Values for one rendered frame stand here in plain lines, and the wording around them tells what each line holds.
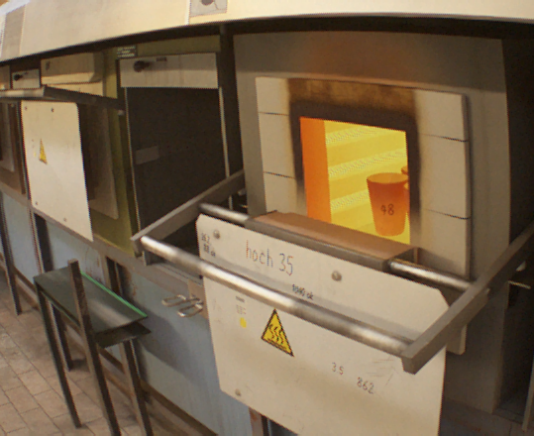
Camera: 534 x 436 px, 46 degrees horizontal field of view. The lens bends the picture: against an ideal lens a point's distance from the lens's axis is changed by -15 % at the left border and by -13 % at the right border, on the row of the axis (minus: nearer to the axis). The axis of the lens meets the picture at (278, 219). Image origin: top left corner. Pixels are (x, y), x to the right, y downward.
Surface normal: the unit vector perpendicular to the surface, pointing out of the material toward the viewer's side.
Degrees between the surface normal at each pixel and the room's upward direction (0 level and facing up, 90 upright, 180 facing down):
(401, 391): 90
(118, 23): 80
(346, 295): 90
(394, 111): 90
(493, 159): 90
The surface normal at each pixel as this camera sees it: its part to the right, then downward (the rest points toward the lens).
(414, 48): -0.77, 0.25
